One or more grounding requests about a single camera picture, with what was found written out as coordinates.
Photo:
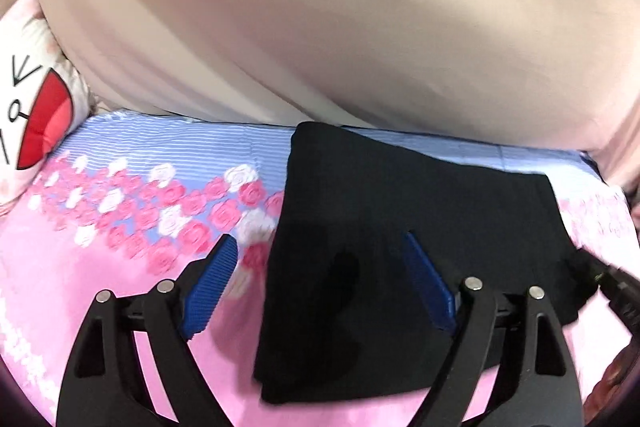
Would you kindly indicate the beige curtain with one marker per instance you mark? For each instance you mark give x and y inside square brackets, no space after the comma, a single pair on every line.
[300,7]

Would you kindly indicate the black pants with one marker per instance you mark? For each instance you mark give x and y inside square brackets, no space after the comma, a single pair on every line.
[400,187]

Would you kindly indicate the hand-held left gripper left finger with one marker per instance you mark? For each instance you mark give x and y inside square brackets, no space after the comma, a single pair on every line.
[210,292]

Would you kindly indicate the white cat face pillow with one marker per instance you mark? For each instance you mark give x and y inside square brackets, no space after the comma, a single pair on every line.
[30,107]

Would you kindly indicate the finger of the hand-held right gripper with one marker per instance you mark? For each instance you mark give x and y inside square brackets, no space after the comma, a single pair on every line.
[612,289]

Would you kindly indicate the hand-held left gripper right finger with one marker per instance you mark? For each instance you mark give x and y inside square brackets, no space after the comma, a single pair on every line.
[430,287]

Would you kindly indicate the pink floral bed sheet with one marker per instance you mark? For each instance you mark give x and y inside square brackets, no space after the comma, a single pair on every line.
[100,267]

